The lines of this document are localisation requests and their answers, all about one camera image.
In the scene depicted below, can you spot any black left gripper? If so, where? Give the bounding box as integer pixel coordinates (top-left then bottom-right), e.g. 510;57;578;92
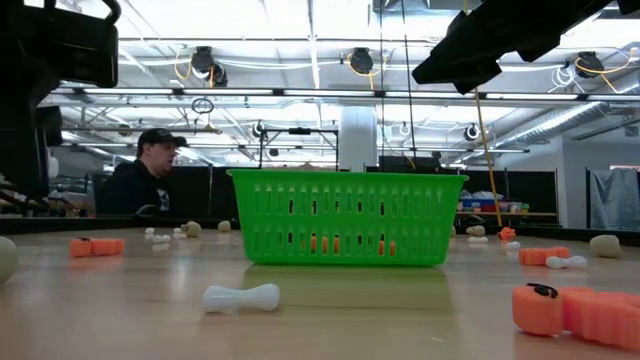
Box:
0;64;64;199

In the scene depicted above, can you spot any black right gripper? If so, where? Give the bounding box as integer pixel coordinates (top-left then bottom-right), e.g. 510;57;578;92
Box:
412;0;640;81

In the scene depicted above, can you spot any black background monitor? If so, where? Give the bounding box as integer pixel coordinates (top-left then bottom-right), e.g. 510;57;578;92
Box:
378;155;442;174

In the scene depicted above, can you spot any white building column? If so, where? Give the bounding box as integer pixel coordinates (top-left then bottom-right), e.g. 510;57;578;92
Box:
338;105;379;173

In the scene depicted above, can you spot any person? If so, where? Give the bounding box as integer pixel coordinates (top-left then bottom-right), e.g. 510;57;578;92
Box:
94;127;189;218

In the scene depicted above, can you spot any wooden shelf board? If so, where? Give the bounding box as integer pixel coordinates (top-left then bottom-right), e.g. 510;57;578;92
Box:
455;211;558;218

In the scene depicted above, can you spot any green plastic basket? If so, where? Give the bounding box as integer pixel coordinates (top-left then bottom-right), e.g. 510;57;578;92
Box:
225;168;470;267

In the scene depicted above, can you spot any grey hanging cloth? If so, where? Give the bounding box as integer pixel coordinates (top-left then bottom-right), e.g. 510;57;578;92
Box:
589;168;640;231

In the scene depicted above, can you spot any thin black hanging cable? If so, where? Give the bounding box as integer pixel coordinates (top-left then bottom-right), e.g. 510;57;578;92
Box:
378;0;386;171

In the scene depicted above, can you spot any yellow hanging cable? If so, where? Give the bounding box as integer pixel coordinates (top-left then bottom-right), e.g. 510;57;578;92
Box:
462;0;504;228

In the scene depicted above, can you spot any black metal stand frame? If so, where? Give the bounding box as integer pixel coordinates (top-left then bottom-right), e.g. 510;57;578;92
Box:
258;127;340;171

